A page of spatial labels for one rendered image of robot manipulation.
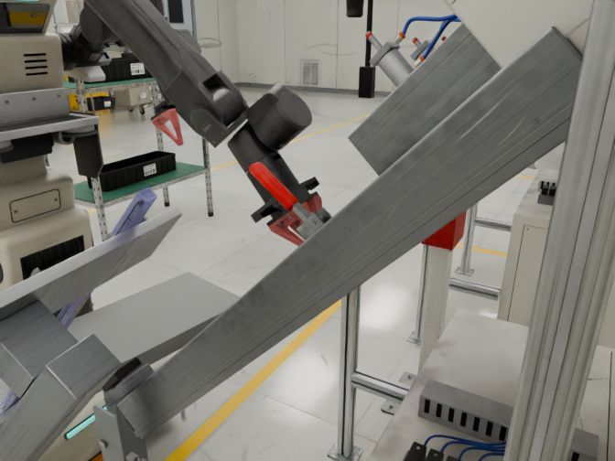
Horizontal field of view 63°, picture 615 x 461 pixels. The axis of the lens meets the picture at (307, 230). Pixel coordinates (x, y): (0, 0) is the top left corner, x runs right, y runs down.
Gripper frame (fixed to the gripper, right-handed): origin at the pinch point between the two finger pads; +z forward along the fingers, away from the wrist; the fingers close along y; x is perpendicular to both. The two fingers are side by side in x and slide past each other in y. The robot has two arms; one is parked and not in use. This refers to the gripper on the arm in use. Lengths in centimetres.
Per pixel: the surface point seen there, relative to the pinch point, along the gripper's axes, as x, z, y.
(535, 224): 7, 37, 124
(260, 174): -12.4, -9.9, -18.1
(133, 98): 445, -298, 435
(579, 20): -41.2, -4.0, -19.6
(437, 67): -32.0, -7.5, -17.5
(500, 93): -35.4, -3.0, -21.5
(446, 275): 27, 31, 84
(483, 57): -35.1, -6.0, -17.6
